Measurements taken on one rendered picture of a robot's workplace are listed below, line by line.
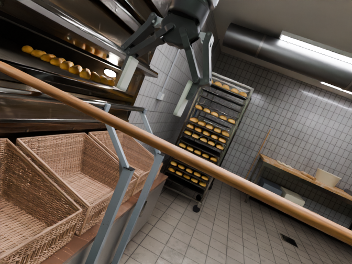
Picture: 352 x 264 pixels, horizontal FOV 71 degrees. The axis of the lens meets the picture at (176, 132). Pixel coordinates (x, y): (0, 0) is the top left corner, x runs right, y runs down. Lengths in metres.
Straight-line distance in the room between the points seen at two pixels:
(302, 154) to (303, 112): 0.88
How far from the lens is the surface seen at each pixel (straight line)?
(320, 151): 5.89
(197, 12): 0.51
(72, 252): 1.20
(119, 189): 1.15
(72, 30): 1.21
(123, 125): 0.68
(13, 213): 1.32
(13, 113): 1.33
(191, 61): 0.48
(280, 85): 5.73
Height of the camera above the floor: 1.32
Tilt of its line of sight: 8 degrees down
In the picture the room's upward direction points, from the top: 23 degrees clockwise
